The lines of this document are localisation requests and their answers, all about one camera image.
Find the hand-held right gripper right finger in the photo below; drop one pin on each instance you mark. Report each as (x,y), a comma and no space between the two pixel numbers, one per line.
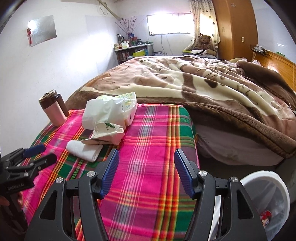
(182,171)

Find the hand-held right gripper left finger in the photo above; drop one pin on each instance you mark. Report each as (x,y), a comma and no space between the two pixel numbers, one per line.
(109,169)

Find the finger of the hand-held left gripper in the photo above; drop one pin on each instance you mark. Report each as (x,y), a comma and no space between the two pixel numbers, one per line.
(34,150)
(44,161)

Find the white round trash bin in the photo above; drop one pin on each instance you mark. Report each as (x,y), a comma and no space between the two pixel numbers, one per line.
(266,176)

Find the white folded cloth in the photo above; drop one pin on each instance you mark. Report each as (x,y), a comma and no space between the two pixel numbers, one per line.
(85,150)

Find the leaf print tissue pack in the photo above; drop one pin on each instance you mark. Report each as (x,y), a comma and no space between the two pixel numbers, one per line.
(108,136)

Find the pink tumbler with brown lid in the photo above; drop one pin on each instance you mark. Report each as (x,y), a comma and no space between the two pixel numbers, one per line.
(54,113)

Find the pink plaid blanket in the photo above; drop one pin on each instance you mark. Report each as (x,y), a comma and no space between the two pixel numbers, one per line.
(150,139)

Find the grey brown bed sheet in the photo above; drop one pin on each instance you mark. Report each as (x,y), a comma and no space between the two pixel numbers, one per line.
(231,150)

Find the white tissue pack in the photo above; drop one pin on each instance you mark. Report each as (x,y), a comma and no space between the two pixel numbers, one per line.
(99,113)

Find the floral print tissue pack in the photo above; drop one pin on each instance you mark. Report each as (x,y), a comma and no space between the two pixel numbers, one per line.
(129,104)

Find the brown patterned fleece blanket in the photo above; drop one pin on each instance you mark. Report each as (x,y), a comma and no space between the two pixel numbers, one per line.
(185,76)

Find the clear plastic bin liner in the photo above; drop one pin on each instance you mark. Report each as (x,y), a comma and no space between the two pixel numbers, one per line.
(272,204)

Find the red hanging charm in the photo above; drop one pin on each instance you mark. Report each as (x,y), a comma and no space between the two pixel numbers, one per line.
(29,34)

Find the white cluttered shelf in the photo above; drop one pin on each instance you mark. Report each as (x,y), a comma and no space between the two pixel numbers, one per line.
(138,52)

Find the group of bottles and jars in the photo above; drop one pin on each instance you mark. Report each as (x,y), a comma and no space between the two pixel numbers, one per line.
(126,44)

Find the brown teddy bear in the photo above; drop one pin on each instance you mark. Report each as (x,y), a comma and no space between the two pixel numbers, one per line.
(204,42)

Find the wooden bed headboard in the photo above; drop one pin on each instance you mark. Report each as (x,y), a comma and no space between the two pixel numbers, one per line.
(277,62)

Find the white power strip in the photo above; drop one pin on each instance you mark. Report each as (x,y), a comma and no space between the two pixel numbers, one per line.
(260,49)

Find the decorative dry branches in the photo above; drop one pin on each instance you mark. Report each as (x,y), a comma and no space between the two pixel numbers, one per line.
(130,25)

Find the window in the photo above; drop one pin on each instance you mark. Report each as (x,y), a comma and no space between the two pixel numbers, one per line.
(168,24)

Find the wooden wardrobe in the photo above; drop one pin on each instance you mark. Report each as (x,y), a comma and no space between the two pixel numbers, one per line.
(235,27)

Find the wrapped air conditioner pipe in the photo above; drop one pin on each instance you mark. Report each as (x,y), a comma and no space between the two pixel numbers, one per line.
(111,10)

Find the patterned window curtain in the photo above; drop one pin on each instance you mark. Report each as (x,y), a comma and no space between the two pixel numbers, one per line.
(203,14)

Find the shiny metal wall sheet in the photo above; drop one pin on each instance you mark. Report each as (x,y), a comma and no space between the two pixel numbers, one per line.
(42,30)

